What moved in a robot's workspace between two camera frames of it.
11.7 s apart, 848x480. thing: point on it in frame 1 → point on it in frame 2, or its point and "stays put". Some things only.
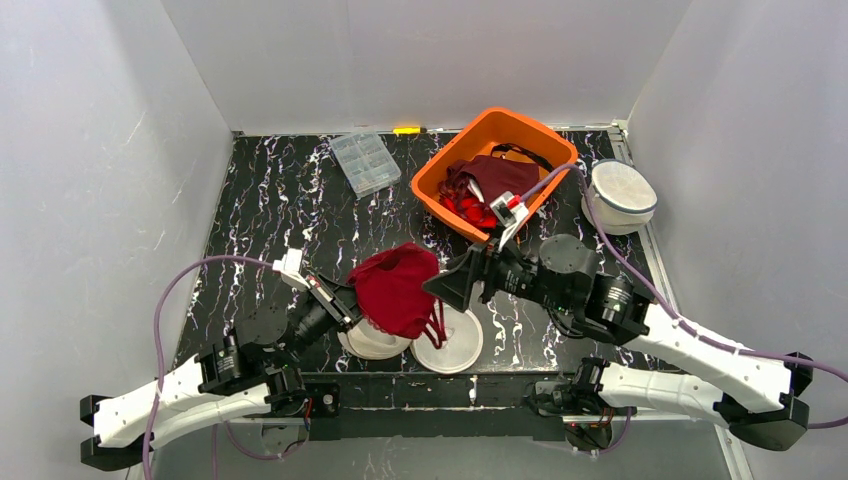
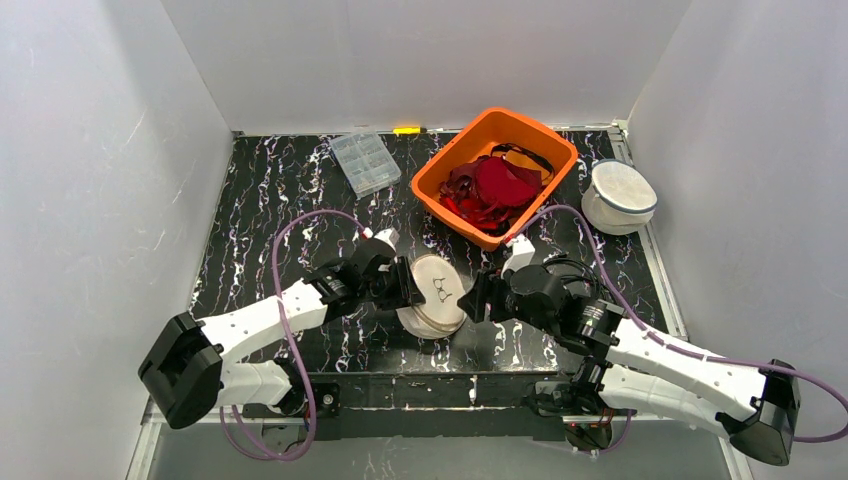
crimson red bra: [389, 284] → [505, 185]
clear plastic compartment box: [366, 162] stays put
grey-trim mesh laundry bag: [623, 200] stays put
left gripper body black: [332, 302] → [400, 284]
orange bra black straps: [514, 151] stays put
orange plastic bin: [503, 126] stays put
